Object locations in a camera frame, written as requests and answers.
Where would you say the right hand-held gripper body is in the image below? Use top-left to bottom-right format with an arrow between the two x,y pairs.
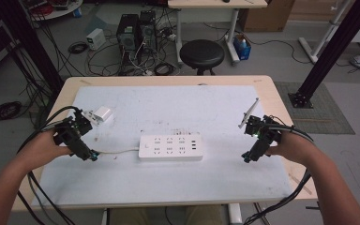
237,97 -> 283,163

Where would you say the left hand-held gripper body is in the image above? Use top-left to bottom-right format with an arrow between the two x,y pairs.
53,107 -> 94,161

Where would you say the person's left hand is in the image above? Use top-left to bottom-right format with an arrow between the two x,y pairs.
24,128 -> 73,164

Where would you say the person's right hand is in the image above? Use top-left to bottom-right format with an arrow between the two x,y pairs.
265,130 -> 315,165

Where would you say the white plug adapter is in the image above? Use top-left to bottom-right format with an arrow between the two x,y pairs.
86,105 -> 113,127

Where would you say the light wooden table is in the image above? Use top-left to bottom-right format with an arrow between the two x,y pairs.
11,74 -> 319,214

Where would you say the grey floor mat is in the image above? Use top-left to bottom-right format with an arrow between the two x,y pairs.
274,81 -> 356,136

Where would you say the white power strip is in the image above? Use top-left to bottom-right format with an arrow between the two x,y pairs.
138,133 -> 204,162

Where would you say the white table mat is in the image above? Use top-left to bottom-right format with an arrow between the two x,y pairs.
31,84 -> 294,209

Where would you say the blue box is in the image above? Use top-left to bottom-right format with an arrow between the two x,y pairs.
232,33 -> 253,61

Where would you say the white power supply box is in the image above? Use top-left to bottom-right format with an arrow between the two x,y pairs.
85,27 -> 107,52

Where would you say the black round stool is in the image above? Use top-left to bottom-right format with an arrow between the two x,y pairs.
179,38 -> 226,76

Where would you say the black computer tower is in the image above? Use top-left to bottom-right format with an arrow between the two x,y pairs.
138,9 -> 158,54
115,13 -> 141,65

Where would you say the white metal stand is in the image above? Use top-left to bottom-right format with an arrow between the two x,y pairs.
297,0 -> 360,65

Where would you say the brown cardboard box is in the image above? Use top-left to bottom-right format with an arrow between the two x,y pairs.
243,0 -> 295,33

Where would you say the round white table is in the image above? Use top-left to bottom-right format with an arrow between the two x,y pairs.
21,0 -> 84,22

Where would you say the white desk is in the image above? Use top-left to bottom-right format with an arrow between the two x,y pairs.
167,0 -> 269,67

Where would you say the white power strip cable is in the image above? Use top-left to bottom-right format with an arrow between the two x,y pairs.
97,146 -> 141,156

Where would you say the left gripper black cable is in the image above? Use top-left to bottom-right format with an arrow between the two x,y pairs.
14,105 -> 83,225

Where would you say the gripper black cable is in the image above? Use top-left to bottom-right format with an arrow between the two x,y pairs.
14,105 -> 83,225
243,123 -> 316,225

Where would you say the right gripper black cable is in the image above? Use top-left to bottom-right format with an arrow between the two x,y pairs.
243,123 -> 316,225

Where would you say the coiled black cable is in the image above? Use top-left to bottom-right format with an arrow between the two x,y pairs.
0,100 -> 23,123
153,62 -> 175,77
67,40 -> 89,55

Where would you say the black metal frame post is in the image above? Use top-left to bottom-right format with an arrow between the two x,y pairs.
0,0 -> 66,95
288,0 -> 360,110

